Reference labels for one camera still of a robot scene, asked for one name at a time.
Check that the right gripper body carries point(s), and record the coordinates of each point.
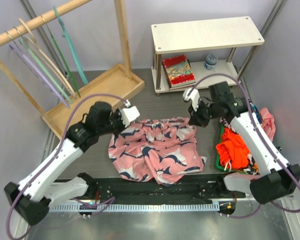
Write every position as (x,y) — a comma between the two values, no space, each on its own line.
(211,109)

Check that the teal hanger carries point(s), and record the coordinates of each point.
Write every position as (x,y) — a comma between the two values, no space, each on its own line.
(71,47)

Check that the lilac hanger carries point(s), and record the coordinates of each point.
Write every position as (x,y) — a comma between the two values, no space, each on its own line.
(37,72)

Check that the mint green hanger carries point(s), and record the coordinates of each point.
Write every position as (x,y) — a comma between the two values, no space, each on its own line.
(44,69)

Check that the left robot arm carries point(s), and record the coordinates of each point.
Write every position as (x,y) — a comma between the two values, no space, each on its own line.
(33,197)

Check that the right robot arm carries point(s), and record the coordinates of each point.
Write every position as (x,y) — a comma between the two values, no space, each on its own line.
(277,178)

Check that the orange garment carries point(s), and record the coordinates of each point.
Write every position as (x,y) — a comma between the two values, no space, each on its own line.
(233,152)

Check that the blue white cup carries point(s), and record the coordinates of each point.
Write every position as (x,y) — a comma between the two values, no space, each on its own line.
(210,62)

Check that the white slotted cable duct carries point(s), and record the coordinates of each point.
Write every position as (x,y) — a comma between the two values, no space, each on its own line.
(89,207)

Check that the white two-tier shelf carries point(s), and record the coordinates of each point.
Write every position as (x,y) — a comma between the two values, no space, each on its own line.
(203,35)

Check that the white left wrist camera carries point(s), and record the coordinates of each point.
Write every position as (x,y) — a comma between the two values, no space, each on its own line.
(129,113)

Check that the pink garment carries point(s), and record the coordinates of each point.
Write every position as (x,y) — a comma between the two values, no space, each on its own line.
(268,123)

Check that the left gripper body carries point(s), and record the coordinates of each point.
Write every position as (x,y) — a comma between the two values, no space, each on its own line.
(116,122)

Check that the blue patterned garment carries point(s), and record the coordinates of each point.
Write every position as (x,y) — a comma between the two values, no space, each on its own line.
(227,122)

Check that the red patterned book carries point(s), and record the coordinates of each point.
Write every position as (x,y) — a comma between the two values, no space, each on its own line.
(178,71)

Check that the wooden hanger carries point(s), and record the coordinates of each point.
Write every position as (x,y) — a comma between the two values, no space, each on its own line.
(31,44)

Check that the green plastic tray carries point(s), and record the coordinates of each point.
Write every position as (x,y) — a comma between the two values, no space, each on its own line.
(251,169)

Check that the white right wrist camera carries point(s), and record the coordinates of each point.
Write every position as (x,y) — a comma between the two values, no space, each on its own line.
(192,96)

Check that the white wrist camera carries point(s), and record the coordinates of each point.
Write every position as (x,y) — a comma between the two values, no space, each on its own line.
(192,96)
(129,113)

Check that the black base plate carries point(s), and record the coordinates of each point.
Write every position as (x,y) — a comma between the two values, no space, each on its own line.
(190,189)

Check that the pink patterned shorts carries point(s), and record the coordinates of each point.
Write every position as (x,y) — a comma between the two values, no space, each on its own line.
(163,150)

